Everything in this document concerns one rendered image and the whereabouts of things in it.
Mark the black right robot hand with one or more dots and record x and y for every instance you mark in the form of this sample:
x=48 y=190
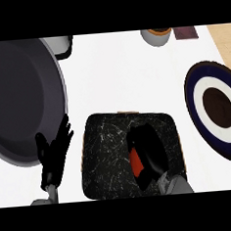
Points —
x=150 y=154

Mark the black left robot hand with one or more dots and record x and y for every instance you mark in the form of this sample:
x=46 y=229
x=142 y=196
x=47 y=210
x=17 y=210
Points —
x=55 y=155

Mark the red bell pepper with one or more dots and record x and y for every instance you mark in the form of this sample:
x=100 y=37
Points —
x=136 y=162

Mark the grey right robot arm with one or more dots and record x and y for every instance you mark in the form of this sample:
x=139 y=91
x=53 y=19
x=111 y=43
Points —
x=173 y=183

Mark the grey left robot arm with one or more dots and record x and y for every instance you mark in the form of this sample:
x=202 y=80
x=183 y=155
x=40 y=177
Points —
x=48 y=196

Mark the black speckled tray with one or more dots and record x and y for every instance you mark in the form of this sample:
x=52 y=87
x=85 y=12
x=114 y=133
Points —
x=107 y=154

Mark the blue white brown plate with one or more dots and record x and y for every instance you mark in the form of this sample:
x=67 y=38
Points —
x=218 y=111

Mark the large dark grey pan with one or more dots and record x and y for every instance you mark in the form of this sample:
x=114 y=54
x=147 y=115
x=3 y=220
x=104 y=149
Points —
x=18 y=99

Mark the white and black appliance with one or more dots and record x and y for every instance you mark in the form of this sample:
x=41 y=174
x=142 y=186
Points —
x=60 y=45

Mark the white cup with orange rim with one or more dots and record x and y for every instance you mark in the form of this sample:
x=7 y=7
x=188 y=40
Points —
x=156 y=37

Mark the purple card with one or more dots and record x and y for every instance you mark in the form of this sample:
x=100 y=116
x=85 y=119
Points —
x=185 y=32

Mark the pale wooden board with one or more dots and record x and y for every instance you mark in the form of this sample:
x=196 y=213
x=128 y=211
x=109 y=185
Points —
x=224 y=41

